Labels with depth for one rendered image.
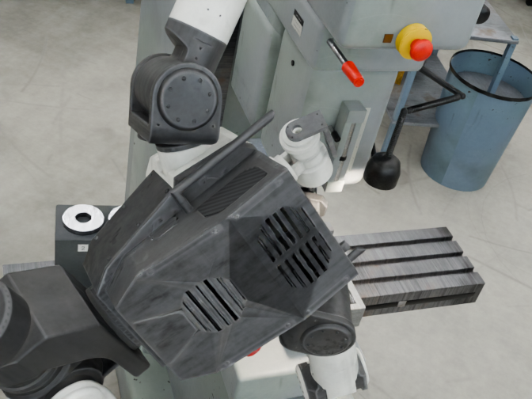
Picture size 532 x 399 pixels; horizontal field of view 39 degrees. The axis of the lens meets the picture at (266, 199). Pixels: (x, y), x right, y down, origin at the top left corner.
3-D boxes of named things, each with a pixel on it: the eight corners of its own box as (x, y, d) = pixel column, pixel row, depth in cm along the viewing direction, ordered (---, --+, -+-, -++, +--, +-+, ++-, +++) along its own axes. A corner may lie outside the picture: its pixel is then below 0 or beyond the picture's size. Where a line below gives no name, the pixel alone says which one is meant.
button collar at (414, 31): (426, 59, 129) (437, 28, 125) (395, 59, 127) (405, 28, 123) (420, 54, 130) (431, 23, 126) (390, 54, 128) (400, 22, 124)
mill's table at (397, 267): (475, 303, 209) (486, 283, 204) (9, 363, 166) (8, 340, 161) (437, 245, 225) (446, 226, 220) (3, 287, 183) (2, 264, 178)
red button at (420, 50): (431, 63, 126) (438, 43, 123) (409, 63, 124) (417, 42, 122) (422, 54, 128) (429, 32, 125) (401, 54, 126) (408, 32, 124)
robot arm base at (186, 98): (159, 172, 99) (237, 145, 102) (131, 80, 95) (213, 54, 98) (134, 149, 113) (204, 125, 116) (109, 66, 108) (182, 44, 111)
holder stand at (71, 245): (150, 297, 178) (157, 237, 166) (54, 298, 172) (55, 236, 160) (146, 261, 187) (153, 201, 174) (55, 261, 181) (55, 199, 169)
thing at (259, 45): (345, 128, 180) (374, 31, 164) (249, 131, 172) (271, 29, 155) (317, 85, 193) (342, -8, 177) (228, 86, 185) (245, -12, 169)
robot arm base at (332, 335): (319, 371, 125) (369, 340, 119) (260, 341, 119) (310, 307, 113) (313, 300, 136) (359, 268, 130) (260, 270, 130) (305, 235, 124)
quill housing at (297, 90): (365, 188, 168) (408, 65, 148) (279, 194, 161) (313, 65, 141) (334, 138, 181) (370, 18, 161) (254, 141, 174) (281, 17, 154)
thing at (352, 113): (341, 191, 160) (367, 110, 147) (324, 192, 159) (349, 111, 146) (335, 180, 163) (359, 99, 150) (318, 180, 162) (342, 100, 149)
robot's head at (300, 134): (297, 181, 120) (341, 163, 119) (283, 152, 113) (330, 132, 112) (285, 153, 123) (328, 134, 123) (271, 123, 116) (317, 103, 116)
